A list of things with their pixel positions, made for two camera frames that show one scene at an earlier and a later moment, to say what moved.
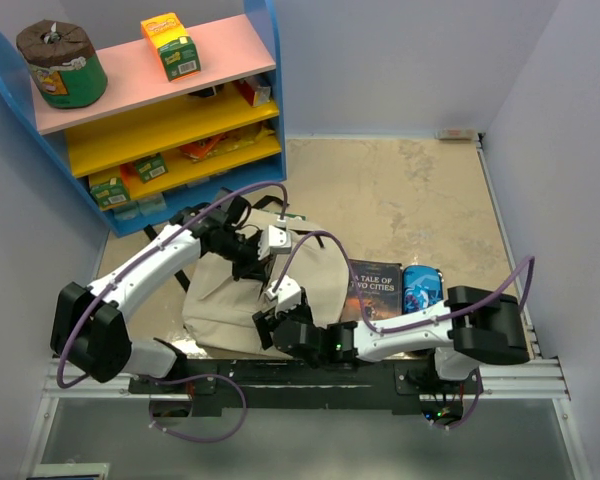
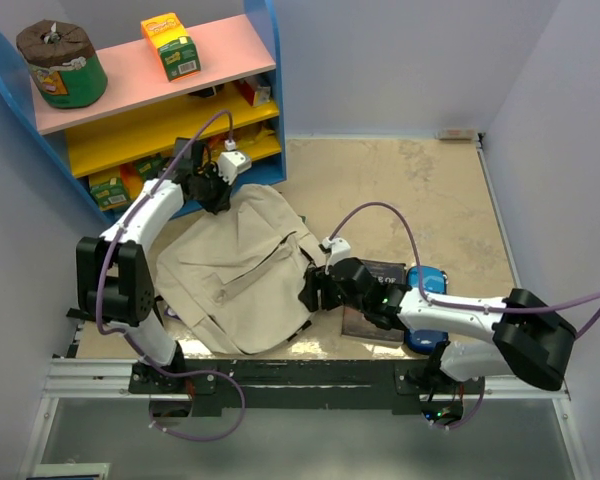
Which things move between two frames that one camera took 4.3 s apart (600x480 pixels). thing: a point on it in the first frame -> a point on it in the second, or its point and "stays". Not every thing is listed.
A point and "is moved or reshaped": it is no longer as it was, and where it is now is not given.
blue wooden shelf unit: x=149 y=148 stays
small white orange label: x=456 y=134 stays
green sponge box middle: x=151 y=168 stays
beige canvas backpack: x=220 y=307 is moved or reshaped
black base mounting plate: x=305 y=388 stays
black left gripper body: x=242 y=252 -> x=213 y=190
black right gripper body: x=299 y=314 -> x=331 y=294
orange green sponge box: x=176 y=51 stays
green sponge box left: x=110 y=194 stays
